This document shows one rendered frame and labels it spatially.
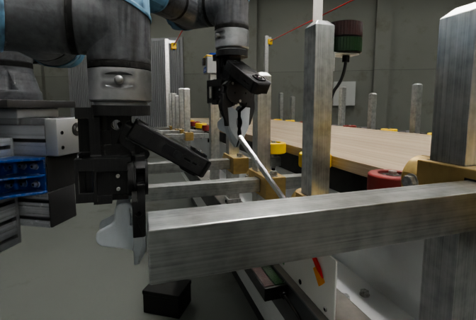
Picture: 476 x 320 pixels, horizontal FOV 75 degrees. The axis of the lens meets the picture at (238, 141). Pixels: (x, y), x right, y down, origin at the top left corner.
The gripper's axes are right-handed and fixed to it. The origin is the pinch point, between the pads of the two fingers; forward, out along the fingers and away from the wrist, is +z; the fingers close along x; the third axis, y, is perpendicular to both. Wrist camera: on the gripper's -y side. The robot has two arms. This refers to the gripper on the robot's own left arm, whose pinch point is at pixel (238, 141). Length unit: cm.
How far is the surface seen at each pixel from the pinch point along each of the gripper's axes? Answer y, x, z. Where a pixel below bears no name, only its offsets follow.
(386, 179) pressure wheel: -29.9, -7.7, 4.2
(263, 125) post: 1.0, -8.7, -3.2
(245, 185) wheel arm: -0.5, -1.8, 10.2
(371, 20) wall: 312, -603, -190
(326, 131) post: -22.9, -1.1, -3.6
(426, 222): -46.1, 19.2, 0.3
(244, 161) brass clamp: 17.4, -15.7, 8.8
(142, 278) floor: 119, -19, 94
